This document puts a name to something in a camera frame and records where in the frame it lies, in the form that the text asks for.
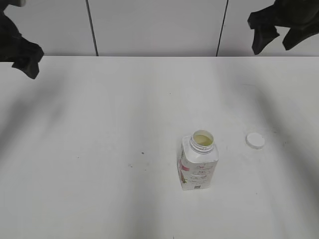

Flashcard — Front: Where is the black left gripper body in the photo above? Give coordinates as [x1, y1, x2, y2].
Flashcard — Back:
[0, 0, 27, 62]

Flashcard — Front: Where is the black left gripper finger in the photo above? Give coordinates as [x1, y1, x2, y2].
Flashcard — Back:
[12, 38, 44, 79]

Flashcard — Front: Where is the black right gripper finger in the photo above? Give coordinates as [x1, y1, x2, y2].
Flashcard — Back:
[283, 23, 319, 50]
[252, 25, 280, 55]

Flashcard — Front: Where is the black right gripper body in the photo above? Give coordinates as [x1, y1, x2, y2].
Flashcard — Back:
[248, 0, 319, 29]

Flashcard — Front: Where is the white screw cap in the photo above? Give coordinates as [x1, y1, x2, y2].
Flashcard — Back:
[245, 132, 265, 149]

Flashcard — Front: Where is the white square drink bottle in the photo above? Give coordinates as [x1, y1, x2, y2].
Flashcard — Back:
[177, 130, 219, 190]

